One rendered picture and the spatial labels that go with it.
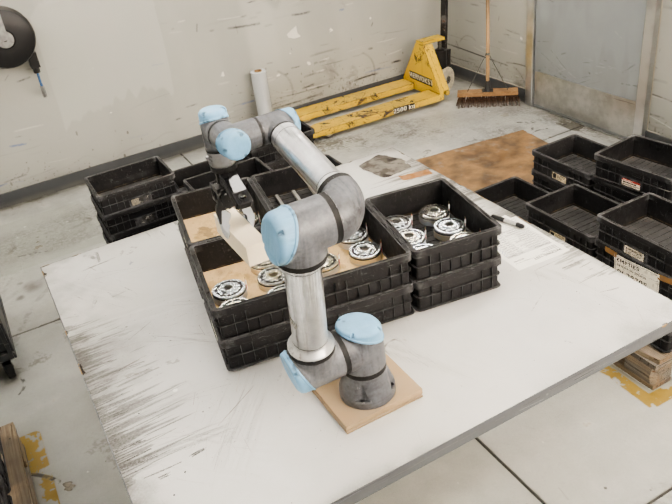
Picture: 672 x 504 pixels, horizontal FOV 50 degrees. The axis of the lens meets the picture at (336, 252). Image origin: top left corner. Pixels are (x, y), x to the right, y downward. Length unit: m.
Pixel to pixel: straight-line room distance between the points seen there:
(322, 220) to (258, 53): 4.19
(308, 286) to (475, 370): 0.65
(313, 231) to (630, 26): 3.70
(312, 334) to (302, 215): 0.33
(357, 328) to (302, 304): 0.23
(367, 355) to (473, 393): 0.33
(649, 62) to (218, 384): 3.53
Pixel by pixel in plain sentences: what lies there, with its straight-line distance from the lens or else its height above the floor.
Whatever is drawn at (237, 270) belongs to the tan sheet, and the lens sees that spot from 2.33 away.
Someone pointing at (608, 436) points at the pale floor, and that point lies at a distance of 2.88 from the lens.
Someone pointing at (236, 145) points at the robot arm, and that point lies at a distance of 1.76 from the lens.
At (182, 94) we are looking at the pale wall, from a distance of 5.46.
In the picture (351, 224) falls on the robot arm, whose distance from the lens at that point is 1.50.
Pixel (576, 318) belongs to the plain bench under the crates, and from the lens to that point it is 2.24.
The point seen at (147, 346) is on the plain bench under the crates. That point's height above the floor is 0.70.
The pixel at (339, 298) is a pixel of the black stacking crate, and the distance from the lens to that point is 2.09.
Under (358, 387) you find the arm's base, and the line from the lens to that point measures 1.87.
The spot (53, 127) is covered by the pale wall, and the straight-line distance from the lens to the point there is 5.30.
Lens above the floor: 2.05
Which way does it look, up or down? 31 degrees down
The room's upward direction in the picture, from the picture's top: 8 degrees counter-clockwise
